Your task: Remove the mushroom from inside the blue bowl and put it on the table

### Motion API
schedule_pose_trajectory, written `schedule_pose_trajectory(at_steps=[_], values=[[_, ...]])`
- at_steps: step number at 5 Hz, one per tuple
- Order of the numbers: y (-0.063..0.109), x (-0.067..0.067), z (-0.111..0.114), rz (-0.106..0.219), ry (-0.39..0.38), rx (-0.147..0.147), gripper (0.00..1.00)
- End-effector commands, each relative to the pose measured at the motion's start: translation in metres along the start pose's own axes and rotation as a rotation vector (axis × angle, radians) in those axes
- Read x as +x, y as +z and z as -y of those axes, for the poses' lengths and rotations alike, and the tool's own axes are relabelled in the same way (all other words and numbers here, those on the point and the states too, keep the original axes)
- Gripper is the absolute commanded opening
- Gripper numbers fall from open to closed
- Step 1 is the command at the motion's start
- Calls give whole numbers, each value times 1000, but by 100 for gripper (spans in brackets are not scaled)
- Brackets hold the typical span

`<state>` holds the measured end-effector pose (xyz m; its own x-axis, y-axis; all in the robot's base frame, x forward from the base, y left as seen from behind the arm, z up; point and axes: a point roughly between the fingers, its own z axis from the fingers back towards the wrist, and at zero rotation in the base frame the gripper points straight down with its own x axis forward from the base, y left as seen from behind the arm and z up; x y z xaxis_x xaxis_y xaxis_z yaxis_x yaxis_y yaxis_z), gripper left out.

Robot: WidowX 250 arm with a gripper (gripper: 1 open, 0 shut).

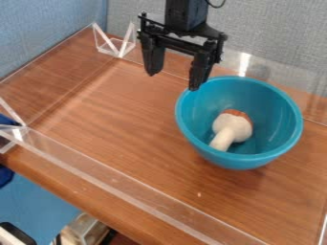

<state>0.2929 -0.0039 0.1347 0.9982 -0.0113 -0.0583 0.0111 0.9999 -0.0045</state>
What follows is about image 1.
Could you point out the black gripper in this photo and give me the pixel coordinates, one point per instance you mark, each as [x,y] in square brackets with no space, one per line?
[200,42]

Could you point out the white brown-capped toy mushroom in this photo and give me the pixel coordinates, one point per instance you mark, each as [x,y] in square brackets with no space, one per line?
[232,128]

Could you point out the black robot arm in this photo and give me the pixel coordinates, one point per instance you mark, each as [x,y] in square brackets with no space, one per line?
[187,13]

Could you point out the blue plastic bowl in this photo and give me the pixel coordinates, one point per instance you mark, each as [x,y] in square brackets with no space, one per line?
[274,112]

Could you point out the clear acrylic back panel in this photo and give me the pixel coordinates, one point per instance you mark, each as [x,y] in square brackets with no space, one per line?
[303,84]

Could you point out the clear acrylic front barrier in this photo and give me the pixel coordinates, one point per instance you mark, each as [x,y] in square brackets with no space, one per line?
[146,214]

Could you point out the black white device below table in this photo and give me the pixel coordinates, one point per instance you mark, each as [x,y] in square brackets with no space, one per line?
[13,236]

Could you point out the clear acrylic corner bracket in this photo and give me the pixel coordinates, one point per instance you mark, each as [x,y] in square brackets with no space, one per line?
[111,45]

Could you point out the metal table frame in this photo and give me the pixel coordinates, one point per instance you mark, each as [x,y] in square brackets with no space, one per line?
[84,231]

